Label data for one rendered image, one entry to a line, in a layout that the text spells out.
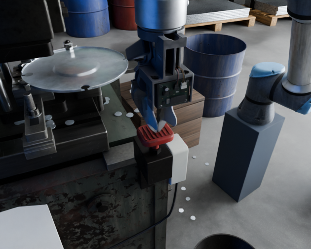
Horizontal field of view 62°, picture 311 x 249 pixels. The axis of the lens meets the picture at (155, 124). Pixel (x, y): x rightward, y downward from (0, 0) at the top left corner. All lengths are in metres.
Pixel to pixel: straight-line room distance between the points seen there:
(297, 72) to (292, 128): 1.10
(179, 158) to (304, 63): 0.48
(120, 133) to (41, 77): 0.25
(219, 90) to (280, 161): 0.58
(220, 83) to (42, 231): 1.39
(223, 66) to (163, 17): 1.37
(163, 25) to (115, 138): 0.40
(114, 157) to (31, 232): 0.27
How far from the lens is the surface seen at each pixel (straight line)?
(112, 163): 0.64
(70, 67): 0.77
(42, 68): 0.81
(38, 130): 0.60
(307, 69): 0.94
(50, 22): 0.67
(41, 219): 0.73
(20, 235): 0.75
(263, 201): 1.46
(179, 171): 0.75
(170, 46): 0.37
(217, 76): 1.75
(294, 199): 1.54
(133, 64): 0.77
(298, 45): 0.87
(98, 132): 0.63
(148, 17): 0.38
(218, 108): 1.90
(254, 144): 1.14
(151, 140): 0.51
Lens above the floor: 1.09
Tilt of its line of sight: 37 degrees down
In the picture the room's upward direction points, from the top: straight up
